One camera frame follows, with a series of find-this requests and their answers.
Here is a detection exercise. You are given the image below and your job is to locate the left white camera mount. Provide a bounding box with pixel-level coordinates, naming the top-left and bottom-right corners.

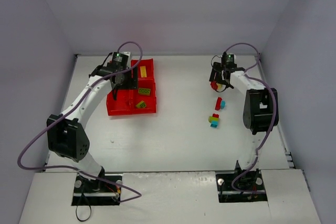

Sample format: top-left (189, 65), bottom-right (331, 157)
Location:
top-left (120, 51), bottom-right (132, 64)

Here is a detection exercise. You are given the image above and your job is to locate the green lego brick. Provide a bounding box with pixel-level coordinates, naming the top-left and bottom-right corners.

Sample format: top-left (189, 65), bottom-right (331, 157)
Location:
top-left (138, 88), bottom-right (151, 96)

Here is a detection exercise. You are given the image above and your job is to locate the green red blue lego cluster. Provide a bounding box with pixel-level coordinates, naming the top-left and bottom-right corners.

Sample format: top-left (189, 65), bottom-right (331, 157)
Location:
top-left (208, 113), bottom-right (219, 128)

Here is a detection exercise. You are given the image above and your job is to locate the red lego with blue brick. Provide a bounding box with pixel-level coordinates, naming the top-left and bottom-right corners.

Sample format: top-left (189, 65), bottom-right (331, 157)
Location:
top-left (215, 97), bottom-right (226, 111)

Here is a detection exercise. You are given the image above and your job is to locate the red yellow green lego stack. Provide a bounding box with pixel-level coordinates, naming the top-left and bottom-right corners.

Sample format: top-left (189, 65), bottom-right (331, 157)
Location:
top-left (211, 81), bottom-right (223, 91)

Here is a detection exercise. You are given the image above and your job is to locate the yellow long lego brick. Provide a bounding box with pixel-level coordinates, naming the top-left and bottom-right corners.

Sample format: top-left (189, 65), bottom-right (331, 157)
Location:
top-left (140, 66), bottom-right (147, 78)

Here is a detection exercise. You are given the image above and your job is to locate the small green lego piece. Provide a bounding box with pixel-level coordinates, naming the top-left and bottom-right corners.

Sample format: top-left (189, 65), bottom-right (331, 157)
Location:
top-left (135, 101), bottom-right (147, 109)

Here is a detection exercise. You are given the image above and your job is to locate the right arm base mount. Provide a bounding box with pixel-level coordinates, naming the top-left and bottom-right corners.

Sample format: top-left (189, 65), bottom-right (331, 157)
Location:
top-left (216, 170), bottom-right (268, 204)

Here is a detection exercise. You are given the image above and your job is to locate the red four-compartment bin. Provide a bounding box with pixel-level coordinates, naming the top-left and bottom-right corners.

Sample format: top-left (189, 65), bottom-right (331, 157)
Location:
top-left (106, 58), bottom-right (156, 116)

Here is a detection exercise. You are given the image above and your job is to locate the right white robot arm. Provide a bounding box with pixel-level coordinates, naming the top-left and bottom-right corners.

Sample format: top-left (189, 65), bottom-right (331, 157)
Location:
top-left (209, 52), bottom-right (279, 173)

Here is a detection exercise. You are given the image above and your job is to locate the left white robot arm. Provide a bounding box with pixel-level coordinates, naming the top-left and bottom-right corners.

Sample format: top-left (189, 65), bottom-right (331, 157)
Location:
top-left (47, 51), bottom-right (138, 180)

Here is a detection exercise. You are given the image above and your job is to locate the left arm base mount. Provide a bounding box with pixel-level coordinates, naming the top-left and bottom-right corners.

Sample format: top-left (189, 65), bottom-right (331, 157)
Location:
top-left (71, 174), bottom-right (121, 206)

